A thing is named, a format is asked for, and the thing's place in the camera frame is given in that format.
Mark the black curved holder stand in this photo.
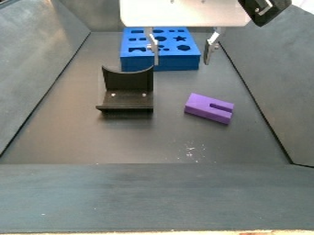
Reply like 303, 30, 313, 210
97, 67, 154, 112

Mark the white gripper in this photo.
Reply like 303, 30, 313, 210
120, 0, 250, 65

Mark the purple double-square block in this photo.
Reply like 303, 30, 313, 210
185, 93, 234, 125

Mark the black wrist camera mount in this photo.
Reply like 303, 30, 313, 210
238, 0, 292, 27

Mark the blue foam shape board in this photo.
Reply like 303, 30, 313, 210
121, 27, 202, 72

